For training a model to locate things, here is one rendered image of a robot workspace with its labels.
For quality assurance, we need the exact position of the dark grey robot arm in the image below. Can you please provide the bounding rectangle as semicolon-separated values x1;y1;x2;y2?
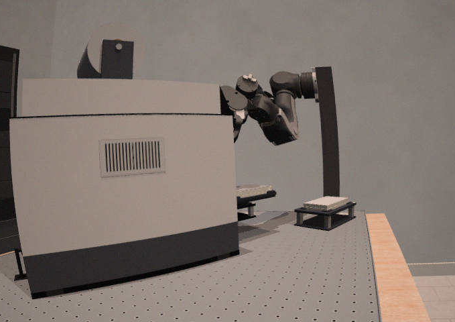
235;67;319;146

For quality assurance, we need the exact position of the beige well plate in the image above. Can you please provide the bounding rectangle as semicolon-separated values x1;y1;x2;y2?
237;186;272;198

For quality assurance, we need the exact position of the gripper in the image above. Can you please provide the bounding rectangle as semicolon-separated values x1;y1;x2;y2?
221;86;249;143

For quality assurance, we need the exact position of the cream well plate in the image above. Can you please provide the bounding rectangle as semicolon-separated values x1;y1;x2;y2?
303;197;349;211

